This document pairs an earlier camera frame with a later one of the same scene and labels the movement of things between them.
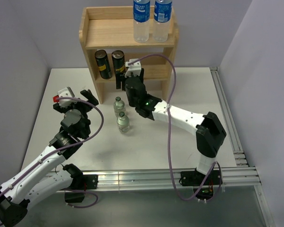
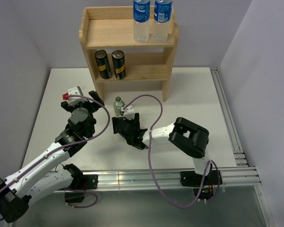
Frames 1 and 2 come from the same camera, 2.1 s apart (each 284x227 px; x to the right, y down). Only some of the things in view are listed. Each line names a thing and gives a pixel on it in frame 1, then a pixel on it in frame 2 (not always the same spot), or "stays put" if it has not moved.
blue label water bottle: (162, 17) stays put
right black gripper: (120, 77) to (136, 121)
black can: (103, 64) stays put
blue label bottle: (141, 21) stays put
